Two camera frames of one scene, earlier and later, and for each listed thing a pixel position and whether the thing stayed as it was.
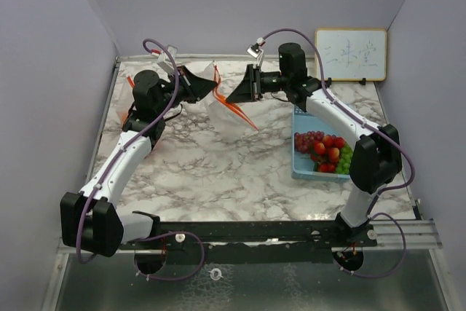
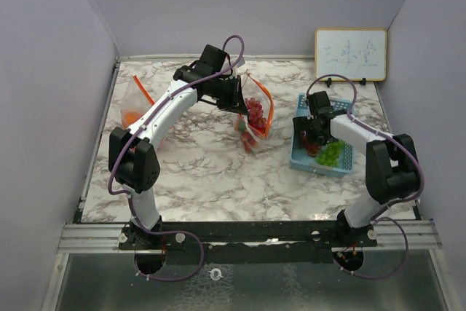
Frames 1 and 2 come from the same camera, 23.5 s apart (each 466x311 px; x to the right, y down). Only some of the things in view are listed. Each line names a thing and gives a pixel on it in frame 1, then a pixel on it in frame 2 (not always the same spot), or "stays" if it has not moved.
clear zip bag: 222,117 -> 253,128
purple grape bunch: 304,142 -> 255,112
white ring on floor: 212,274 stays
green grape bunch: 345,159 -> 330,154
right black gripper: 250,89 -> 303,123
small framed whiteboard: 351,54 stays
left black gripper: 196,88 -> 236,103
